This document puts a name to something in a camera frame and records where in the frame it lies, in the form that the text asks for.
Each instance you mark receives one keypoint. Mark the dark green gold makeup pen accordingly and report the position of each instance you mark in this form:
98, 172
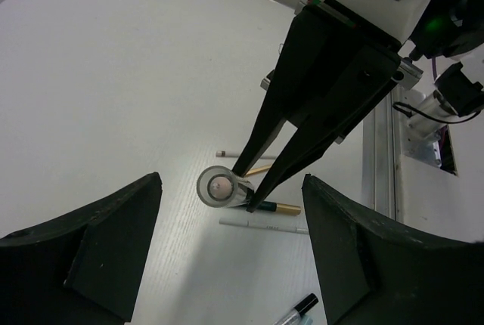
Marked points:
280, 208

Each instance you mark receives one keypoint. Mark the black clear-capped makeup stick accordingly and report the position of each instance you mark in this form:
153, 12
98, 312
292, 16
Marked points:
218, 187

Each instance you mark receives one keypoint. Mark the thin white eyeliner pencil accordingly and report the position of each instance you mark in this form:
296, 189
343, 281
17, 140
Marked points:
262, 226

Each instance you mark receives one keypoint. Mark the aluminium front rail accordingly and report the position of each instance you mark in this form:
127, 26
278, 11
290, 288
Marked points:
378, 161

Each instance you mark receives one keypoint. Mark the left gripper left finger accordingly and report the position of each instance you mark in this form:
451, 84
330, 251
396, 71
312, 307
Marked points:
83, 267

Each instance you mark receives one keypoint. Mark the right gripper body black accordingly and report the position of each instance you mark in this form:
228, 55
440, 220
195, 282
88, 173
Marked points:
448, 28

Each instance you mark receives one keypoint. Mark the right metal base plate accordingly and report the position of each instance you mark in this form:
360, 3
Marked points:
420, 135

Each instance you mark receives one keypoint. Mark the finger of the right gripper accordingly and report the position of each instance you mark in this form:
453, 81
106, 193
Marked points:
312, 86
376, 65

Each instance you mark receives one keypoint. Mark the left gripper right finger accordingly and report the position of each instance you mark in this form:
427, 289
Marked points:
374, 270

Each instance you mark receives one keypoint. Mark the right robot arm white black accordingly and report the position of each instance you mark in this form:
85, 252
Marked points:
385, 22

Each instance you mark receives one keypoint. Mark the silver black-capped makeup pen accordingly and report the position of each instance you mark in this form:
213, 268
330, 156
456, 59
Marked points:
297, 312

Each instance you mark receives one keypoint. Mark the gold slim makeup pen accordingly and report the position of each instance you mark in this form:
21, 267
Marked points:
258, 170

